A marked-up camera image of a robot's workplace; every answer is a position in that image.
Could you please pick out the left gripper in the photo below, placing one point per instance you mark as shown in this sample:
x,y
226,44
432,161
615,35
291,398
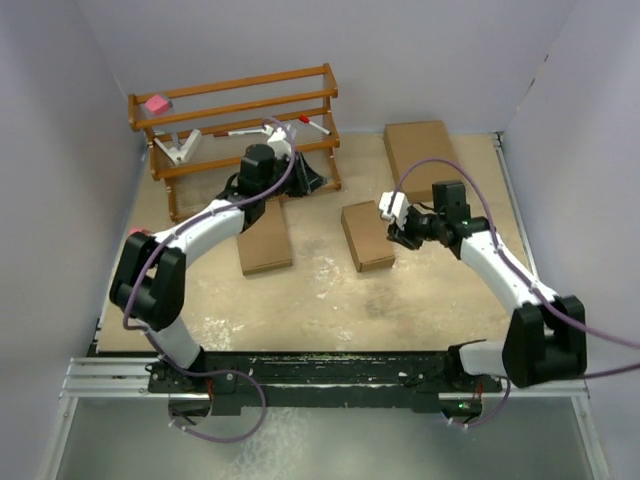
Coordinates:
x,y
306,181

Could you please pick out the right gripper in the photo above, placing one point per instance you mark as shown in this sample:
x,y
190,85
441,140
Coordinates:
x,y
403,236

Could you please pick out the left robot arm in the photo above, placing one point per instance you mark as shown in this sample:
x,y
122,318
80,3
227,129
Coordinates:
x,y
149,283

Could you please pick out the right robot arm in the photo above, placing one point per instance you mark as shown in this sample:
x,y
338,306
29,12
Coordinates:
x,y
538,346

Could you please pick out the small closed cardboard box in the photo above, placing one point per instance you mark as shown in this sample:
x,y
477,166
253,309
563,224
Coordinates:
x,y
265,246

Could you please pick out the large closed cardboard box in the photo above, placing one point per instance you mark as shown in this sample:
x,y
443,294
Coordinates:
x,y
408,143

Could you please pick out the red capped marker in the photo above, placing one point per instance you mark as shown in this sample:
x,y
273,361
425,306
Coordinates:
x,y
306,120

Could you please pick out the black capped white marker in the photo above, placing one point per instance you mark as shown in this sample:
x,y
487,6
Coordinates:
x,y
246,132

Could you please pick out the wooden rack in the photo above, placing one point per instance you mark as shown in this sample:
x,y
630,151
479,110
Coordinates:
x,y
220,107

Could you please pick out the white eraser brush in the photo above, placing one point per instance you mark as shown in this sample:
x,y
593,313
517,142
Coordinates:
x,y
180,152

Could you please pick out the pink eraser block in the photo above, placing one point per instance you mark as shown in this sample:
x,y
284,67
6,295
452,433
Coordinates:
x,y
158,104

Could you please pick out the small pink capped bottle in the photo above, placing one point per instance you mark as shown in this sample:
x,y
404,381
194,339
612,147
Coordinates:
x,y
139,230

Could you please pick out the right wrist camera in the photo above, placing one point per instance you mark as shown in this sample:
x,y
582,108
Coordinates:
x,y
393,207

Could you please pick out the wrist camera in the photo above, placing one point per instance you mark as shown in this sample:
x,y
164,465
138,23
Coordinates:
x,y
393,207
278,138

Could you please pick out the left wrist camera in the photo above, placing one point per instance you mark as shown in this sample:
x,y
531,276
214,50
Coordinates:
x,y
278,138

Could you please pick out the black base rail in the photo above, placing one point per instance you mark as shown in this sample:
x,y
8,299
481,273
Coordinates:
x,y
420,381

